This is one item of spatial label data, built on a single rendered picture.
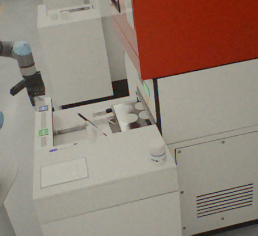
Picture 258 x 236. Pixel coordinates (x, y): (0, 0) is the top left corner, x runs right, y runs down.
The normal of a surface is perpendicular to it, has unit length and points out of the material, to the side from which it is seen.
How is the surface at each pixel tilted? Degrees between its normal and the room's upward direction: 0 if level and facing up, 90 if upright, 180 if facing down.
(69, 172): 0
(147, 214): 90
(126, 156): 0
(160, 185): 90
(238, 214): 90
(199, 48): 90
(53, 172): 0
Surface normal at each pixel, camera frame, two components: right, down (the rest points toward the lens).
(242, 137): 0.21, 0.47
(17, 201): -0.11, -0.86
